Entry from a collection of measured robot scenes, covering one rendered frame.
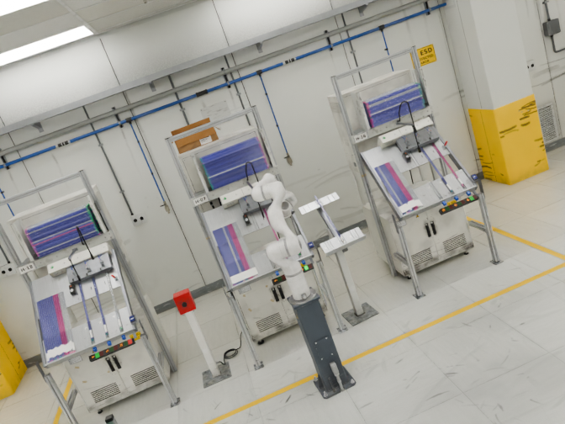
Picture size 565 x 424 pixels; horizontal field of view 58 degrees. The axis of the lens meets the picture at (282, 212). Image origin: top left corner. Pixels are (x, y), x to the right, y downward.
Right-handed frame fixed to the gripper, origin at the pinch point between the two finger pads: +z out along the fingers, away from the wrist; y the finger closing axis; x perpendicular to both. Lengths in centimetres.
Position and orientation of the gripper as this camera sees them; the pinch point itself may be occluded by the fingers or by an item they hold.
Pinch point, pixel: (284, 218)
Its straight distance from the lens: 400.0
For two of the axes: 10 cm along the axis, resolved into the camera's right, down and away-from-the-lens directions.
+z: 0.0, 3.0, 9.5
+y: -9.2, 3.7, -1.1
